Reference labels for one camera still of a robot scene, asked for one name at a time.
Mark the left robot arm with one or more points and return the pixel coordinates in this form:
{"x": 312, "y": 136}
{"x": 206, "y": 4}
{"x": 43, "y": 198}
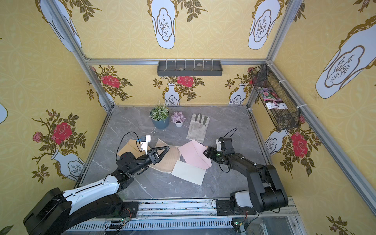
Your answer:
{"x": 59, "y": 210}

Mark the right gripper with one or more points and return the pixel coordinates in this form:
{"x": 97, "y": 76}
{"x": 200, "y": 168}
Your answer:
{"x": 214, "y": 153}

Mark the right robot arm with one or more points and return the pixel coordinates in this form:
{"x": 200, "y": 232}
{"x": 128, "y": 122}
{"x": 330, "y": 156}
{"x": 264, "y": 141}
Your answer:
{"x": 265, "y": 190}

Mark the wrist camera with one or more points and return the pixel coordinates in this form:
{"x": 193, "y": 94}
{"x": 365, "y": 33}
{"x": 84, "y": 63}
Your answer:
{"x": 218, "y": 145}
{"x": 142, "y": 143}

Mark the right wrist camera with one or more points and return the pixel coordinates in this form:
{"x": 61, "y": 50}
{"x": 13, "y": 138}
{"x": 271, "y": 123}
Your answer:
{"x": 218, "y": 145}

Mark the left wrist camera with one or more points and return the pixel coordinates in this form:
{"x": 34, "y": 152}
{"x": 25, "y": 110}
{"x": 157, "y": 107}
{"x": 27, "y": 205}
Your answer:
{"x": 142, "y": 143}

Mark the pink envelope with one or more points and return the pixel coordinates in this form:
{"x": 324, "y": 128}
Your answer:
{"x": 193, "y": 154}

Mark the grey wall shelf tray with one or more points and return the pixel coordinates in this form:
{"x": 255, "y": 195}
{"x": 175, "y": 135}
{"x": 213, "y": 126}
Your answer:
{"x": 171, "y": 67}

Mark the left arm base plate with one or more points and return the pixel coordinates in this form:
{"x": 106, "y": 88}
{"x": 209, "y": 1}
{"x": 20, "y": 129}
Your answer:
{"x": 127, "y": 209}

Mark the green plant in blue pot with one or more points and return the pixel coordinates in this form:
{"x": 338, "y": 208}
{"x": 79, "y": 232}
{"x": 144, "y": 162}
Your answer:
{"x": 160, "y": 116}

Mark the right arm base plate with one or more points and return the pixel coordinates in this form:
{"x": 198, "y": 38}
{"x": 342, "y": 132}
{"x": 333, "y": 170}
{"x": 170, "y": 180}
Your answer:
{"x": 230, "y": 207}

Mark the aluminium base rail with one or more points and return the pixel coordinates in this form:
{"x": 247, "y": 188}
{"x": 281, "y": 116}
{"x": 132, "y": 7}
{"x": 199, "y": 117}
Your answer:
{"x": 193, "y": 215}

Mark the seed packet in basket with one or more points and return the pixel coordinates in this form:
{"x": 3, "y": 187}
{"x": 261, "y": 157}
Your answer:
{"x": 271, "y": 99}

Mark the brown kraft envelope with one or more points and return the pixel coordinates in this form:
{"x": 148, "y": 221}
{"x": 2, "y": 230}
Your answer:
{"x": 131, "y": 147}

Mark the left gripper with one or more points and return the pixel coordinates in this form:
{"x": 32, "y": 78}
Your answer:
{"x": 152, "y": 155}

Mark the dirty white work glove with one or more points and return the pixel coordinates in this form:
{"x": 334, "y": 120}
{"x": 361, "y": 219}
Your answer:
{"x": 198, "y": 127}

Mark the black wire mesh basket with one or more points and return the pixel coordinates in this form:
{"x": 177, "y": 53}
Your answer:
{"x": 282, "y": 119}

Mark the purple flowers in white pot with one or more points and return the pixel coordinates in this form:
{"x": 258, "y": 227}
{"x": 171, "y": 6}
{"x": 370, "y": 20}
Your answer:
{"x": 178, "y": 118}

